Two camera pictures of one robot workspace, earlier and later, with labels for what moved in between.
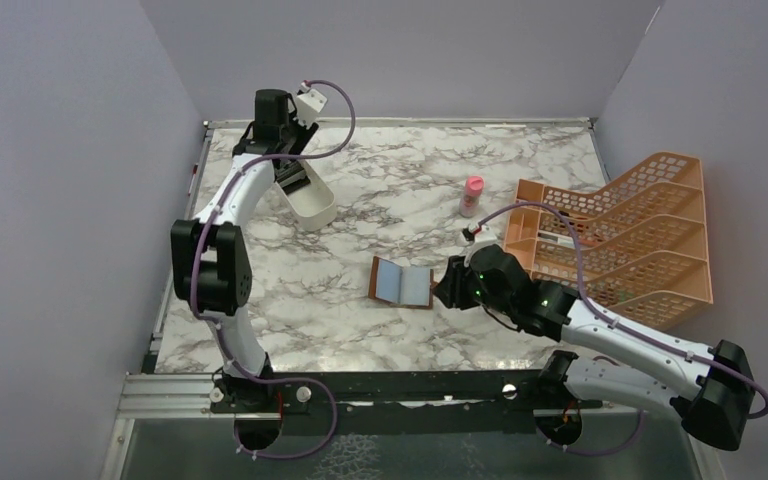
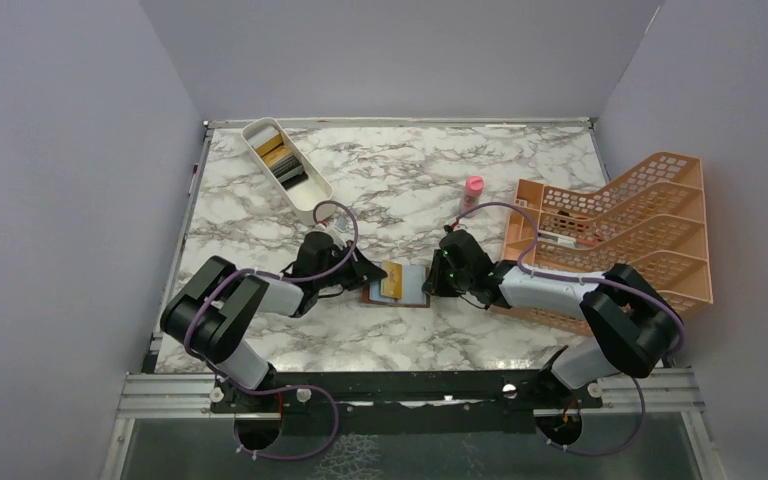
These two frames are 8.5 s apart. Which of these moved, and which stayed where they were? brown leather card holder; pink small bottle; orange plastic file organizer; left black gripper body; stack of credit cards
Moved: brown leather card holder; left black gripper body
Stayed: orange plastic file organizer; pink small bottle; stack of credit cards
